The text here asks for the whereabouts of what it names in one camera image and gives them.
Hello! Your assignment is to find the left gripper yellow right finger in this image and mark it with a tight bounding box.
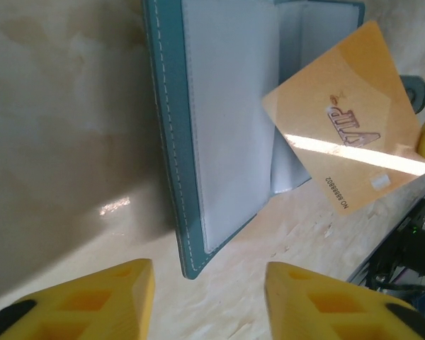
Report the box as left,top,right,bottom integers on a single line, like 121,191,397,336
264,261,425,340

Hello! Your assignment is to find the gold VIP card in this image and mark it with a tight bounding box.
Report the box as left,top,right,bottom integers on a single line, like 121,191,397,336
261,19,425,220

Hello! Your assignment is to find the blue leather card holder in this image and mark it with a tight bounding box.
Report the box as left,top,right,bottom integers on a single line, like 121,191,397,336
141,0,425,281

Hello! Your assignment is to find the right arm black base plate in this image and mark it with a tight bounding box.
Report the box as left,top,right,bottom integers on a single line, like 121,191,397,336
366,198,425,295

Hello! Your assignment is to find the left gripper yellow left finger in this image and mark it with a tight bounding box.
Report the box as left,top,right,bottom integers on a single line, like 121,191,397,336
0,258,155,340

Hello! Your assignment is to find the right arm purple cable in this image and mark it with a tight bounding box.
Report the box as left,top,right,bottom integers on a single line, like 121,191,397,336
382,271,425,288

